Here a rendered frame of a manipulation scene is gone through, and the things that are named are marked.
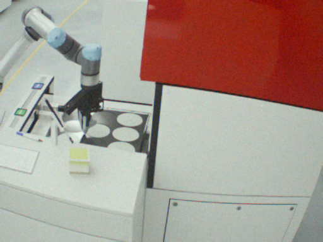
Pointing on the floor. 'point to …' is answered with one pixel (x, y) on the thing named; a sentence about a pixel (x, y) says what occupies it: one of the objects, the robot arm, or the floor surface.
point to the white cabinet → (36, 234)
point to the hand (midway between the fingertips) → (82, 131)
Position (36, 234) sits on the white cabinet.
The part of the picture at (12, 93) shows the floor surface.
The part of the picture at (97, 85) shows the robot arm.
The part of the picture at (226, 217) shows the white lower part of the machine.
